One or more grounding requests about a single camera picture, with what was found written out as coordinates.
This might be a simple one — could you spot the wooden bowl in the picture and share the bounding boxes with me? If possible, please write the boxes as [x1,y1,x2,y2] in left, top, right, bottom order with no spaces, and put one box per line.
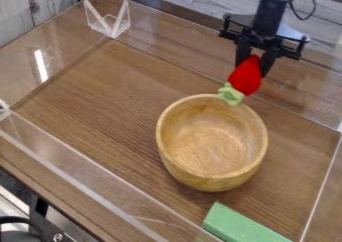
[155,94,268,192]

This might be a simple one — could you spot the red plush strawberry toy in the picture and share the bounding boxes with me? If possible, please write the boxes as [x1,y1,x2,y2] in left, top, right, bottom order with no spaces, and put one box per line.
[217,55,261,106]

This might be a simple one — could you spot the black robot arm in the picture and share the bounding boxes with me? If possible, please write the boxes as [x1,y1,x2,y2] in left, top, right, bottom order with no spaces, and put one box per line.
[219,0,310,76]

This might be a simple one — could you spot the clear acrylic corner bracket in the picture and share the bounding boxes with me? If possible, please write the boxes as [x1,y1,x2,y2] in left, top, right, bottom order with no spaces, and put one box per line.
[82,0,131,39]

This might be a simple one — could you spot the black table leg bracket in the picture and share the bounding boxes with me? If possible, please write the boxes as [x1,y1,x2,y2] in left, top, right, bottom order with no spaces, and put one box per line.
[28,195,90,242]

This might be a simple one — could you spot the green foam block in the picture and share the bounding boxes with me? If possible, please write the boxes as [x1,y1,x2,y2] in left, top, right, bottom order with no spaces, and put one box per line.
[203,202,292,242]

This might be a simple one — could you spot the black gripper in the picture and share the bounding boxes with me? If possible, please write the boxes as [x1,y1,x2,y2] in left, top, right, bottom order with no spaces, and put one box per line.
[219,14,310,77]

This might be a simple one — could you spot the black cable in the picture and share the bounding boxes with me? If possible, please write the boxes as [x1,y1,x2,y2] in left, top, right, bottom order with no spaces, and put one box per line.
[0,215,37,242]

